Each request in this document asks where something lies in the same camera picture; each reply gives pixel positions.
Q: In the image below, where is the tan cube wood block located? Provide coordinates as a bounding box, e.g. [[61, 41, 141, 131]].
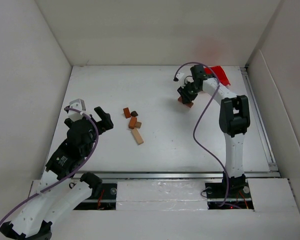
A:
[[134, 121, 142, 129]]

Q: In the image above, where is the orange arch wood block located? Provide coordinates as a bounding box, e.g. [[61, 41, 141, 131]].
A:
[[128, 116, 138, 130]]

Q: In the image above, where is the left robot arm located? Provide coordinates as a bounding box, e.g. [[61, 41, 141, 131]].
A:
[[0, 104, 114, 240]]

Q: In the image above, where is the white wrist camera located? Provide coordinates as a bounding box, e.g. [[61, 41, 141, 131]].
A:
[[67, 98, 86, 122], [173, 72, 186, 86]]

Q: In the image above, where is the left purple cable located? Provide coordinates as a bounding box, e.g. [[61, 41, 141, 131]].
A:
[[0, 106, 100, 240]]

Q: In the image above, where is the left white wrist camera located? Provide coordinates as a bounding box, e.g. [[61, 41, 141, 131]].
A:
[[67, 98, 86, 122]]

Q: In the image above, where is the aluminium side rail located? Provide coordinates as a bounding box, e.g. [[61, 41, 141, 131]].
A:
[[240, 67, 279, 172]]

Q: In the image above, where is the light long wood block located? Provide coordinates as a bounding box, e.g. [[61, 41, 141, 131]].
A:
[[131, 128, 144, 145]]

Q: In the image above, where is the small red-brown wood block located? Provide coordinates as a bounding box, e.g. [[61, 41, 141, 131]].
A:
[[123, 107, 131, 119]]

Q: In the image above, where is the reddish long wood block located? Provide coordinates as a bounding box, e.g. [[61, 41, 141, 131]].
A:
[[178, 96, 194, 108]]

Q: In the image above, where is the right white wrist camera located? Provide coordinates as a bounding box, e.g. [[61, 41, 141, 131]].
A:
[[173, 72, 186, 86]]

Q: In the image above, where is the dark brown wood block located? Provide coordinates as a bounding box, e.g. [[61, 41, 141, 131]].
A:
[[130, 111, 138, 117]]

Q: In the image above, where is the red plastic bin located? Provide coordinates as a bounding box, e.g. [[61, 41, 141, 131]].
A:
[[210, 65, 231, 87]]

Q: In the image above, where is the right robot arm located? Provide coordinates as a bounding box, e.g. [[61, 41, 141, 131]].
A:
[[177, 62, 251, 196]]

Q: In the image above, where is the aluminium front rail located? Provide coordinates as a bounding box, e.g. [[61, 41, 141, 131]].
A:
[[73, 171, 281, 180]]

